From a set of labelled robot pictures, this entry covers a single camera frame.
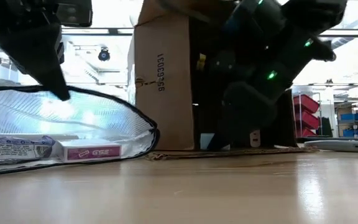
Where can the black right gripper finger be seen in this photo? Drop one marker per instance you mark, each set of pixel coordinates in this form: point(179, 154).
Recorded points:
point(222, 141)

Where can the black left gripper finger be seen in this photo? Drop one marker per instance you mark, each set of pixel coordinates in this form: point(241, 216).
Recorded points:
point(39, 56)

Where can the brown ULINE cardboard box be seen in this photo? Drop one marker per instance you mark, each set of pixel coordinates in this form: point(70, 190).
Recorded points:
point(163, 118)

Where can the clear plastic bag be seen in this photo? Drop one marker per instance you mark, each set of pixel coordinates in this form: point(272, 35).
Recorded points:
point(104, 118)

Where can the purple snack packet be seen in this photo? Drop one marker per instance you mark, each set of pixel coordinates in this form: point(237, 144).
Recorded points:
point(11, 149)

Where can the silver utility knife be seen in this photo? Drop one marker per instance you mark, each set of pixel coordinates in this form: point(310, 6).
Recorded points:
point(343, 145)

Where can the white and pink GSS box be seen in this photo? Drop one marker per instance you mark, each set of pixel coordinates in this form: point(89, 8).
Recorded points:
point(89, 152)

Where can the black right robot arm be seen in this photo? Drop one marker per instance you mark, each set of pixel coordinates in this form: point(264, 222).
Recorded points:
point(306, 18)

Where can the small pale blue box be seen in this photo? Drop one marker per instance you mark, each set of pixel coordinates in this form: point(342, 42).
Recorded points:
point(206, 141)

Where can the small white container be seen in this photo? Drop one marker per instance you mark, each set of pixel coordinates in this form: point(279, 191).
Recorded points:
point(255, 139)

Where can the red storage bin rack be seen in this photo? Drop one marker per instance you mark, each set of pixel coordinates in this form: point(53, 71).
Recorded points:
point(306, 119)

